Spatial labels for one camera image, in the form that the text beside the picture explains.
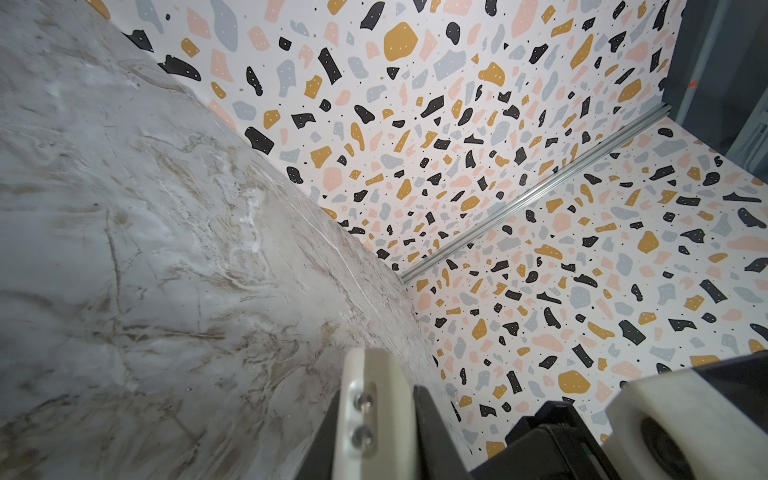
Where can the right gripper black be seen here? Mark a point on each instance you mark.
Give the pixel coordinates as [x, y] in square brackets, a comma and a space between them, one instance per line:
[554, 443]

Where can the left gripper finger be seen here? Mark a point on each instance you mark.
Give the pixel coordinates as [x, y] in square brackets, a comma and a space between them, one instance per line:
[376, 428]

